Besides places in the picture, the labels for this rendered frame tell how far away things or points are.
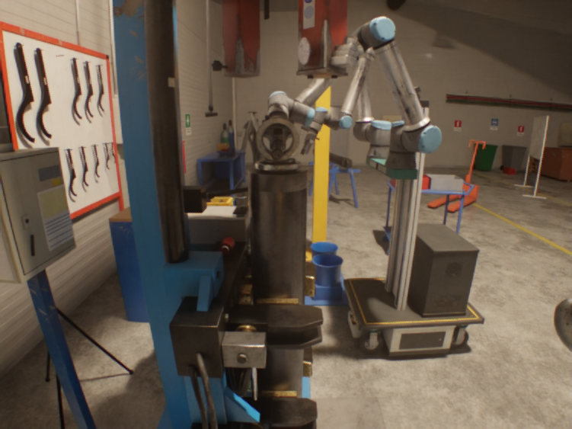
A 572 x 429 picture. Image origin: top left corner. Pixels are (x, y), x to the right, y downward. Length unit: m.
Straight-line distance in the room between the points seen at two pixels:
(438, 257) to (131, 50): 2.03
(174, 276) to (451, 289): 1.89
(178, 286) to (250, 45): 0.89
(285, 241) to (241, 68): 0.64
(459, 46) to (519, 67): 2.57
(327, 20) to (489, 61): 13.26
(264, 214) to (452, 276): 1.61
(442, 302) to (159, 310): 1.85
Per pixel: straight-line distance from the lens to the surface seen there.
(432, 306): 2.46
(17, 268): 1.22
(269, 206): 1.08
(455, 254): 2.33
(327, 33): 0.98
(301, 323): 1.10
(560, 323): 0.50
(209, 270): 1.06
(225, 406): 1.28
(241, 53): 1.24
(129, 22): 1.24
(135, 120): 1.20
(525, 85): 14.97
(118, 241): 2.75
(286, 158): 1.10
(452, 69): 13.38
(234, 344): 1.03
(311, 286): 1.40
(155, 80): 1.04
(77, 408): 1.76
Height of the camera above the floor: 1.64
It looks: 17 degrees down
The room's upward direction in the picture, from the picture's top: straight up
